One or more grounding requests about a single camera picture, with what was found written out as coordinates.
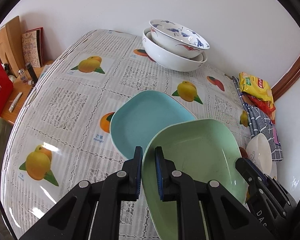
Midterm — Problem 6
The yellow chip bag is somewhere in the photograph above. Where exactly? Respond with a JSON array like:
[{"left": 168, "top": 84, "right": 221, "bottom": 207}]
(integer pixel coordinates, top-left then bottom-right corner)
[{"left": 238, "top": 72, "right": 274, "bottom": 102}]

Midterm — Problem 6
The large plain white bowl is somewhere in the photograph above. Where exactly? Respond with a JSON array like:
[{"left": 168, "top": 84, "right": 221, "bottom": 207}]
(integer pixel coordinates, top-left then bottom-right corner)
[{"left": 142, "top": 27, "right": 208, "bottom": 72}]

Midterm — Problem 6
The pale green cloth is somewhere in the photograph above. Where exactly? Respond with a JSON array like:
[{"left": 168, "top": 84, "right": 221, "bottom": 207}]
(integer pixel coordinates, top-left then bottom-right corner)
[{"left": 0, "top": 120, "right": 14, "bottom": 205}]

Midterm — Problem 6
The red paper bag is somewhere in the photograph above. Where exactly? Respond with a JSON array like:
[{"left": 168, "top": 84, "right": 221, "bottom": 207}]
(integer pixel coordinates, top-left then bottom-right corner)
[{"left": 0, "top": 47, "right": 14, "bottom": 126}]

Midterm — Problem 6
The grey checked cloth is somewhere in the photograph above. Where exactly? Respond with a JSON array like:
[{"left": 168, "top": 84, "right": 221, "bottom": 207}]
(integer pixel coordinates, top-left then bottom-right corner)
[{"left": 232, "top": 76, "right": 283, "bottom": 164}]

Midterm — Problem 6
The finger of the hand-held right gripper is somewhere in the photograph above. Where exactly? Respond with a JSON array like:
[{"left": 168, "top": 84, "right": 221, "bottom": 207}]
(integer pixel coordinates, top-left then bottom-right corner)
[
  {"left": 235, "top": 157, "right": 266, "bottom": 193},
  {"left": 250, "top": 161, "right": 278, "bottom": 188}
]

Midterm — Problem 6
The light wooden chair back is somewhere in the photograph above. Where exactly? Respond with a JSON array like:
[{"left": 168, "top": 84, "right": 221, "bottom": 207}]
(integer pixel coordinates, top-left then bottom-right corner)
[{"left": 0, "top": 16, "right": 25, "bottom": 77}]

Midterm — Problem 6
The wooden side table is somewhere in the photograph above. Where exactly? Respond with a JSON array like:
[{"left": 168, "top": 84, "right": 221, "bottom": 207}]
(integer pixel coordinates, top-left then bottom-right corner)
[{"left": 0, "top": 60, "right": 54, "bottom": 125}]

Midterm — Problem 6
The brown wooden door frame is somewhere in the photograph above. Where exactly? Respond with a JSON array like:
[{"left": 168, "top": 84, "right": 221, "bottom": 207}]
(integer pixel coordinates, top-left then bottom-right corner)
[{"left": 271, "top": 41, "right": 300, "bottom": 100}]

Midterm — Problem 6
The light blue square plate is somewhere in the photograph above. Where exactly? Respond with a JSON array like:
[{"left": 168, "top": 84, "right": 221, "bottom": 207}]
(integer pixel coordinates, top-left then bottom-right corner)
[{"left": 109, "top": 90, "right": 198, "bottom": 160}]

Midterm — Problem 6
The pink cloth piece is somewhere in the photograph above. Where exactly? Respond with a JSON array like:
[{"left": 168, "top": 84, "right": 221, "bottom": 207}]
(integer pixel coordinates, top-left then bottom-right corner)
[{"left": 272, "top": 126, "right": 280, "bottom": 145}]

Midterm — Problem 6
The red chip bag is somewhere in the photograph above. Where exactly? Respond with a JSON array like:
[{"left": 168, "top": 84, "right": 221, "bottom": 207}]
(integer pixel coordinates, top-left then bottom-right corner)
[{"left": 242, "top": 93, "right": 276, "bottom": 124}]

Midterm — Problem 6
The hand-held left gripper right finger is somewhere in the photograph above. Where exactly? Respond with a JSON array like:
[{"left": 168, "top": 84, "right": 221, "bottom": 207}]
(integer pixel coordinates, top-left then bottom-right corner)
[{"left": 154, "top": 146, "right": 276, "bottom": 240}]

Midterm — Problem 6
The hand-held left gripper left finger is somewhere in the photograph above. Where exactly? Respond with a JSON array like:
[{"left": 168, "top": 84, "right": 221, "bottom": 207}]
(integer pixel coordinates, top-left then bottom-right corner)
[{"left": 19, "top": 146, "right": 143, "bottom": 240}]

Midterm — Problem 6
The white bowl blue crane print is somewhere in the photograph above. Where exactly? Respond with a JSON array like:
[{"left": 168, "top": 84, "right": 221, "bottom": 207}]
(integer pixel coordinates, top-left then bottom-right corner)
[{"left": 149, "top": 19, "right": 211, "bottom": 60}]

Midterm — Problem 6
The white pen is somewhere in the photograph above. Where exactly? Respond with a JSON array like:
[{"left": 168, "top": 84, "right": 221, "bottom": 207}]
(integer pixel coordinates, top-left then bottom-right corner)
[{"left": 9, "top": 92, "right": 23, "bottom": 112}]

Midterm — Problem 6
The light green square plate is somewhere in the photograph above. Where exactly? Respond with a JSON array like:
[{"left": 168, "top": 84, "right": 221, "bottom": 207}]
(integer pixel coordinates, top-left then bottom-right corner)
[{"left": 141, "top": 119, "right": 249, "bottom": 240}]

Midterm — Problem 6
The black tube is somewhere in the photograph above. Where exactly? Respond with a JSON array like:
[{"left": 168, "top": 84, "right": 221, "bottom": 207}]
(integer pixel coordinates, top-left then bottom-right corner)
[{"left": 26, "top": 62, "right": 38, "bottom": 85}]

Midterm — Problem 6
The doodle print booklet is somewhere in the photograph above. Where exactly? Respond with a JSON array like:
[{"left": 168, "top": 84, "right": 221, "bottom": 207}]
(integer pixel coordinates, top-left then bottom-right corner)
[{"left": 21, "top": 27, "right": 44, "bottom": 68}]

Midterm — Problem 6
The white bowl grey swirl print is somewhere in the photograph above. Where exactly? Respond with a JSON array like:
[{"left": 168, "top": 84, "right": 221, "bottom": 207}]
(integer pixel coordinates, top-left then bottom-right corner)
[{"left": 245, "top": 133, "right": 273, "bottom": 178}]

